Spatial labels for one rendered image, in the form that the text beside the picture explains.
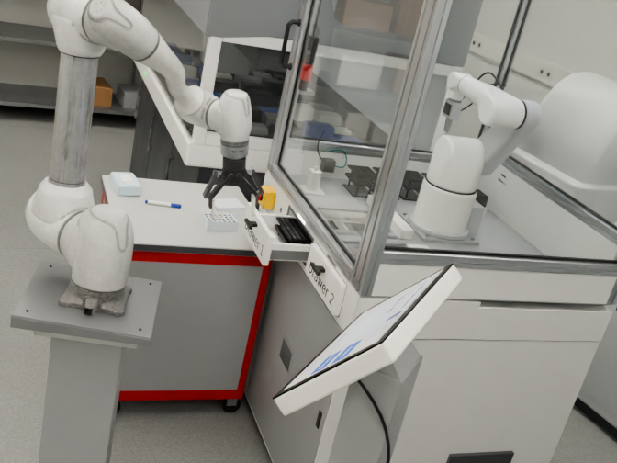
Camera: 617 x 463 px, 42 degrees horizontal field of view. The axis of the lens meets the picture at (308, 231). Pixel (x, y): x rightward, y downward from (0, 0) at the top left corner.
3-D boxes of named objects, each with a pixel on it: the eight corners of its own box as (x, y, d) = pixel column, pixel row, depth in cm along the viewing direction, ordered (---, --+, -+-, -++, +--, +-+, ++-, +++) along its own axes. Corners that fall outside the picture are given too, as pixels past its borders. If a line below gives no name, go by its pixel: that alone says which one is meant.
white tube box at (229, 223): (206, 231, 295) (207, 221, 293) (199, 220, 302) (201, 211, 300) (237, 231, 300) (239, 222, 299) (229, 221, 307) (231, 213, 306)
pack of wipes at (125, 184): (141, 197, 311) (143, 186, 310) (117, 196, 307) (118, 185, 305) (132, 182, 323) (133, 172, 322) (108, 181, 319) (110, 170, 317)
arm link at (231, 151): (252, 142, 251) (251, 160, 254) (245, 133, 259) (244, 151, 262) (223, 143, 249) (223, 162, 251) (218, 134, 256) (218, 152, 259)
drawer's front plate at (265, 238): (263, 266, 264) (269, 236, 260) (241, 229, 289) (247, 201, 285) (267, 266, 265) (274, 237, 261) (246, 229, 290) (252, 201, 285)
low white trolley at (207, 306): (93, 423, 300) (117, 242, 271) (82, 333, 352) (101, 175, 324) (241, 419, 321) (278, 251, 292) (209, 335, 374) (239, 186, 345)
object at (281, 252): (267, 260, 266) (271, 243, 263) (248, 227, 288) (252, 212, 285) (375, 265, 281) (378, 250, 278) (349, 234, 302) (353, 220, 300)
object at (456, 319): (347, 337, 236) (359, 295, 231) (259, 201, 323) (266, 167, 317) (600, 341, 271) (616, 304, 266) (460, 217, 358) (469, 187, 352)
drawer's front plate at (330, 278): (333, 316, 243) (342, 285, 239) (304, 271, 267) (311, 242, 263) (338, 317, 243) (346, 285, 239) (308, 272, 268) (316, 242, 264)
